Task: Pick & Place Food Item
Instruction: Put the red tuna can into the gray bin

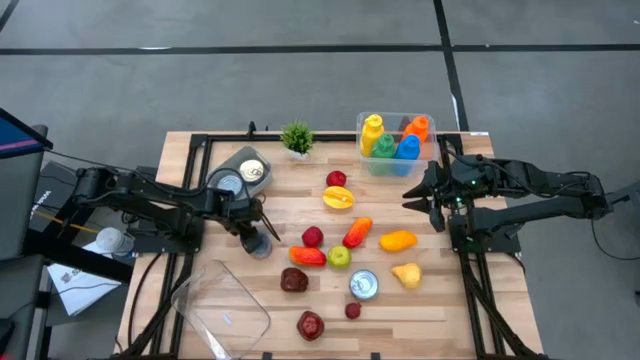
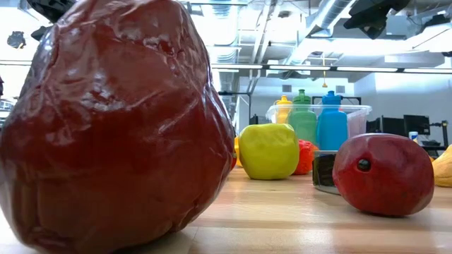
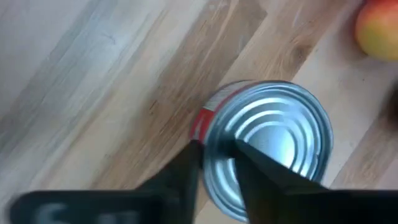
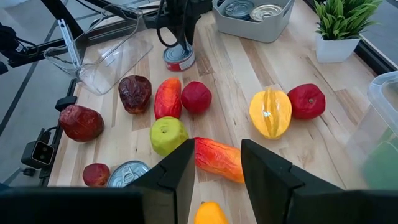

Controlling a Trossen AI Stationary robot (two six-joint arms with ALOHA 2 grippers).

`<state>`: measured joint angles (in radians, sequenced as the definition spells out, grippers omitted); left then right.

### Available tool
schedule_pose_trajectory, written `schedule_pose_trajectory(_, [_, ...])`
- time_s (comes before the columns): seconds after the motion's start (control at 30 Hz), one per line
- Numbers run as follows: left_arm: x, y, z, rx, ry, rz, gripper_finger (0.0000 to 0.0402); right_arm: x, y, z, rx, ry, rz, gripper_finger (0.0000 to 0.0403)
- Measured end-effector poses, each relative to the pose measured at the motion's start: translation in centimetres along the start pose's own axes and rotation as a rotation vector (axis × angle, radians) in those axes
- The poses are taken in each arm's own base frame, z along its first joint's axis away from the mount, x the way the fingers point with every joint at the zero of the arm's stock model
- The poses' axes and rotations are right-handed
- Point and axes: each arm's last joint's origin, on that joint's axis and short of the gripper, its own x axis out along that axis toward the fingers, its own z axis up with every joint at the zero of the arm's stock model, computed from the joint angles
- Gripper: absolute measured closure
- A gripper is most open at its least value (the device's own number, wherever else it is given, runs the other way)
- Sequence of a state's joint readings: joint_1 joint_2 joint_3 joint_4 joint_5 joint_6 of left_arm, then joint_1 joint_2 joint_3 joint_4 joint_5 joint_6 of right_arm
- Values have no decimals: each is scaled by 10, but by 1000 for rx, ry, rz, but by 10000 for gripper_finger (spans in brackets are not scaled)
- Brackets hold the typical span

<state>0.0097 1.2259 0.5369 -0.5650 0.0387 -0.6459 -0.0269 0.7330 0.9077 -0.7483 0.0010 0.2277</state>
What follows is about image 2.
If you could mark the blue squeeze bottle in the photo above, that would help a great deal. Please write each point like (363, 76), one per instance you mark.
(332, 123)

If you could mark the silver tin can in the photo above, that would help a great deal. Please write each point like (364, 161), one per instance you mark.
(323, 171)

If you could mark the small red pomegranate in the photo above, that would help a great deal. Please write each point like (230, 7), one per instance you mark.
(385, 176)

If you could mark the black ceiling mounted device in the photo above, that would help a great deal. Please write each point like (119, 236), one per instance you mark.
(16, 39)

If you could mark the linear ceiling light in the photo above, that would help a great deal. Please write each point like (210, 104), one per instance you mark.
(300, 67)

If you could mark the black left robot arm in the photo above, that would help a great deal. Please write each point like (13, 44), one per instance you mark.
(53, 8)

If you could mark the yellow hanging plug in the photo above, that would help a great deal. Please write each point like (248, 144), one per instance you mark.
(324, 84)

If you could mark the dark red crinkled fruit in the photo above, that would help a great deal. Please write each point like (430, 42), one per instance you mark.
(113, 134)

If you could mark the clear rectangular plastic bin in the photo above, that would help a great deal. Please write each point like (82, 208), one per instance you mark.
(358, 121)

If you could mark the white wipes canister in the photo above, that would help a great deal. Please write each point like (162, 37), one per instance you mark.
(413, 136)

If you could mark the green squeeze bottle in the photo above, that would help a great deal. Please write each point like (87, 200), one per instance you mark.
(302, 120)

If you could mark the yellow pear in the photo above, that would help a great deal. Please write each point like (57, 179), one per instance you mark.
(444, 167)

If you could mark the yellow squeeze bottle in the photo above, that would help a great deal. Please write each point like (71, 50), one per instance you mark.
(283, 111)

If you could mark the black computer monitor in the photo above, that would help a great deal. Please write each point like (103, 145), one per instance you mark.
(373, 125)
(416, 124)
(392, 125)

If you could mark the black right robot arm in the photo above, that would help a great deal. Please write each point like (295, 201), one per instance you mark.
(370, 17)

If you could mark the silver ceiling duct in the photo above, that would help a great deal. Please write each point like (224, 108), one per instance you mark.
(332, 14)

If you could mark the green apple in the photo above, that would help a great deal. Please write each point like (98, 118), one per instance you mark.
(268, 151)

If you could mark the yellow orange fruit half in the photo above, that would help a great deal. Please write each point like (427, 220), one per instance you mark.
(237, 150)

